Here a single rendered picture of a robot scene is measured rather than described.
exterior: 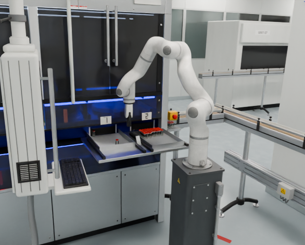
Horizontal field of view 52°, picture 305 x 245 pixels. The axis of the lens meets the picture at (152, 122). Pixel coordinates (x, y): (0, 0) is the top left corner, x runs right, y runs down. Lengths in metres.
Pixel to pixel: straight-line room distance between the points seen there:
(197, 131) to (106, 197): 1.06
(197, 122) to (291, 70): 1.66
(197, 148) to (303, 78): 1.59
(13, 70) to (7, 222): 1.27
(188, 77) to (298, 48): 1.61
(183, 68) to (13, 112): 0.96
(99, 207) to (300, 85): 2.14
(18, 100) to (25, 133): 0.17
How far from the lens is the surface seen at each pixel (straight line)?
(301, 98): 3.24
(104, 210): 2.66
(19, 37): 1.82
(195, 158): 1.95
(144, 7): 2.39
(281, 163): 3.49
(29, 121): 1.67
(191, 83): 1.87
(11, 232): 2.58
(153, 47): 1.96
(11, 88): 1.65
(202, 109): 1.80
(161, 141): 2.32
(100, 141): 2.33
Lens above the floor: 1.66
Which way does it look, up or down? 16 degrees down
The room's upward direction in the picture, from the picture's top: 1 degrees clockwise
